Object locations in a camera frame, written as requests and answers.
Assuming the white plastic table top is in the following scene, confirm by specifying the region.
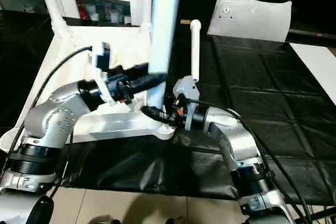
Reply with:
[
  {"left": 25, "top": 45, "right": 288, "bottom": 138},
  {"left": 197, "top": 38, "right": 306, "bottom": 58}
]
[{"left": 0, "top": 25, "right": 176, "bottom": 154}]

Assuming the black work mat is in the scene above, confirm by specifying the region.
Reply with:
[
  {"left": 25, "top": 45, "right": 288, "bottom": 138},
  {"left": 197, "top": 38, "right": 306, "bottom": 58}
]
[{"left": 0, "top": 9, "right": 336, "bottom": 206}]

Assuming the grey right robot foot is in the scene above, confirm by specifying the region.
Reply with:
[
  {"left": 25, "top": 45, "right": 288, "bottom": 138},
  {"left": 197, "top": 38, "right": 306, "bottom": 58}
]
[{"left": 165, "top": 216, "right": 188, "bottom": 224}]

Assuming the grey robot foot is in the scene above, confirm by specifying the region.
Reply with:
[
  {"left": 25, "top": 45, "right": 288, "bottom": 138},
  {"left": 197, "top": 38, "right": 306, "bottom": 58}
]
[
  {"left": 88, "top": 215, "right": 117, "bottom": 224},
  {"left": 165, "top": 216, "right": 188, "bottom": 224}
]

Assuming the grey left robot foot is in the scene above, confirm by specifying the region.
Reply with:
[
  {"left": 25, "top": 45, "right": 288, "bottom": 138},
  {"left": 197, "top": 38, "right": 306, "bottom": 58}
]
[{"left": 88, "top": 215, "right": 117, "bottom": 224}]

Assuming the white plastic bag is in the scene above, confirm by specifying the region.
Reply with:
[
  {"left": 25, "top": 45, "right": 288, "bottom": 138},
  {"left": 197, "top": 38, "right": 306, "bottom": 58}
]
[{"left": 207, "top": 0, "right": 292, "bottom": 42}]

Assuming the flat white board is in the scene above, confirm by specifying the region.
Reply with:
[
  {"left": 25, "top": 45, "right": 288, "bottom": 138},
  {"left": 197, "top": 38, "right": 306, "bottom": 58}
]
[{"left": 290, "top": 42, "right": 336, "bottom": 105}]

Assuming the black floor stand bar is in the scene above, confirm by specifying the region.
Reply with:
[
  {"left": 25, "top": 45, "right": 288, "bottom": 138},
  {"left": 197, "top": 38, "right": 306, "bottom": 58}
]
[{"left": 309, "top": 206, "right": 336, "bottom": 222}]

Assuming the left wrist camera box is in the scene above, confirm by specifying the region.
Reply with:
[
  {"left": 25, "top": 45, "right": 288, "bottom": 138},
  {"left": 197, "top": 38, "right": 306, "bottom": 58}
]
[{"left": 90, "top": 42, "right": 114, "bottom": 105}]

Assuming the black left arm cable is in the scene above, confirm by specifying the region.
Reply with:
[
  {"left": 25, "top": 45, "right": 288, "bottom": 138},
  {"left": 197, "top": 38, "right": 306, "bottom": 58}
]
[{"left": 9, "top": 46, "right": 95, "bottom": 185}]

